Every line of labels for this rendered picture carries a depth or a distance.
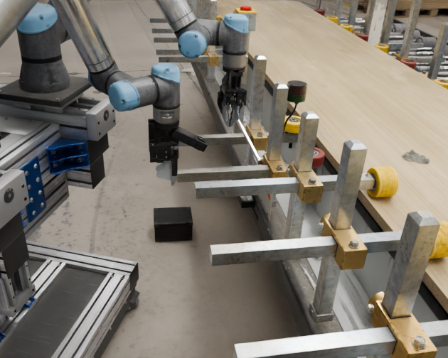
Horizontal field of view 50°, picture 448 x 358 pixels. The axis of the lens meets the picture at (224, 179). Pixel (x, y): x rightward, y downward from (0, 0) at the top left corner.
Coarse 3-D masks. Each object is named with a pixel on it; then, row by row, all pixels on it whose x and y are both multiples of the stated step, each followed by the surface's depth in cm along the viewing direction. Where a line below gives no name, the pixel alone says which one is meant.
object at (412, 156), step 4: (408, 152) 149; (412, 152) 147; (404, 156) 146; (408, 156) 145; (412, 156) 145; (416, 156) 145; (420, 156) 144; (424, 156) 146; (408, 160) 145; (412, 160) 145; (416, 160) 144; (420, 160) 144; (424, 160) 144; (428, 160) 144
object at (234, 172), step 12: (192, 168) 143; (204, 168) 143; (216, 168) 144; (228, 168) 144; (240, 168) 144; (252, 168) 145; (264, 168) 145; (312, 168) 147; (180, 180) 141; (192, 180) 142; (204, 180) 143
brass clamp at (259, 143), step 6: (246, 126) 173; (246, 132) 173; (252, 132) 167; (264, 132) 167; (252, 138) 164; (258, 138) 163; (264, 138) 164; (252, 144) 165; (258, 144) 165; (264, 144) 165; (258, 150) 166; (264, 150) 166
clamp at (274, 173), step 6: (264, 156) 151; (264, 162) 151; (270, 162) 147; (276, 162) 147; (282, 162) 147; (270, 168) 144; (276, 168) 143; (270, 174) 144; (276, 174) 142; (282, 174) 142; (288, 174) 143
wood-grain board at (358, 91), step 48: (240, 0) 375; (288, 48) 254; (336, 48) 259; (336, 96) 193; (384, 96) 195; (432, 96) 198; (336, 144) 153; (384, 144) 155; (432, 144) 156; (432, 192) 129; (432, 288) 99
